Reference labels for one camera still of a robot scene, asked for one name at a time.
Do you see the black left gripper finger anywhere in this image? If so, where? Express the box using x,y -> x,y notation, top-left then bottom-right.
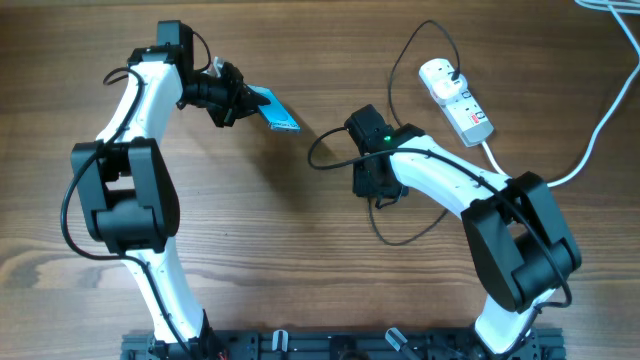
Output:
244,85 -> 271,107
234,103 -> 259,120

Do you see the blue Galaxy S25 smartphone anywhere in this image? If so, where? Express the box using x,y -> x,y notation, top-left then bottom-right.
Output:
249,85 -> 301,133

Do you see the black USB charging cable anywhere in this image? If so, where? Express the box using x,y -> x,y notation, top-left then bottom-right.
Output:
367,19 -> 462,247

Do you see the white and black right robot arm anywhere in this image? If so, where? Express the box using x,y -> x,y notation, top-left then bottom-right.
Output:
342,105 -> 582,359

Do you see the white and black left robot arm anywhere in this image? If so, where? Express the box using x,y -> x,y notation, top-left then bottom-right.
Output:
60,20 -> 289,359

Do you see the white USB charger plug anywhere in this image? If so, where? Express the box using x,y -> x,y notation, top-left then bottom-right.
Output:
431,75 -> 468,104

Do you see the white power strip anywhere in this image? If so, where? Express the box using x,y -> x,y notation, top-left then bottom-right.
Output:
419,58 -> 494,147

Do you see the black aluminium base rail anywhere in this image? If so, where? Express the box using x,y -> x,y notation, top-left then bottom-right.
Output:
120,327 -> 567,360

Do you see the white power strip cord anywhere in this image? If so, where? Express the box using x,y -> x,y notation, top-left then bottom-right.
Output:
480,64 -> 640,189

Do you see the white cable top right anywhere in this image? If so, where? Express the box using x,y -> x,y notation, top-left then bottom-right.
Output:
573,0 -> 640,49

